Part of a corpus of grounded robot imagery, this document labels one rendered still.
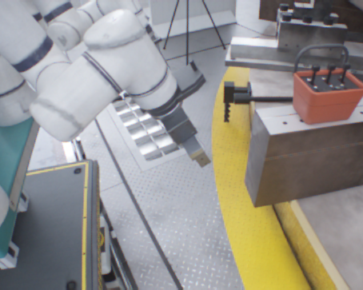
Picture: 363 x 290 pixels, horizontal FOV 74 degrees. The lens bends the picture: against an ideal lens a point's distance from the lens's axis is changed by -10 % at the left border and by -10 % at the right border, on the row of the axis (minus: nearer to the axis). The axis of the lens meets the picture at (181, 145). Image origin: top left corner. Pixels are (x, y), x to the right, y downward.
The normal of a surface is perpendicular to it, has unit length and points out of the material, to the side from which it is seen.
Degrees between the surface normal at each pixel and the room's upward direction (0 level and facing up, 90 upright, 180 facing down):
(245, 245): 0
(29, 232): 0
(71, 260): 0
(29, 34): 81
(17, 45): 94
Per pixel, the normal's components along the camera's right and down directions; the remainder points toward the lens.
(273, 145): 0.14, 0.66
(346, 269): -0.07, -0.74
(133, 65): 0.59, 0.52
